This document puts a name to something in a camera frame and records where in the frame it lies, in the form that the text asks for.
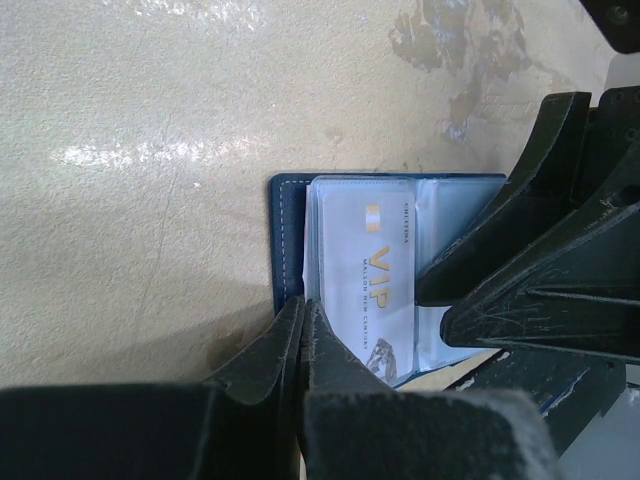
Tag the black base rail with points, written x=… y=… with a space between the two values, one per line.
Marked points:
x=568 y=390

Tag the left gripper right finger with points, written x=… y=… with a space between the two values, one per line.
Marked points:
x=356 y=427

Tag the silver VIP card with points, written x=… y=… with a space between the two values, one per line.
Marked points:
x=367 y=271

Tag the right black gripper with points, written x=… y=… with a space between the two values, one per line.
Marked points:
x=536 y=194

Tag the navy blue card holder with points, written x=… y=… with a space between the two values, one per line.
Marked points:
x=445 y=205

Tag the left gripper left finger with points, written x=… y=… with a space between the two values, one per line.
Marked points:
x=237 y=424

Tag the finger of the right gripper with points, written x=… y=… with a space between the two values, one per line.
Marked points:
x=576 y=289

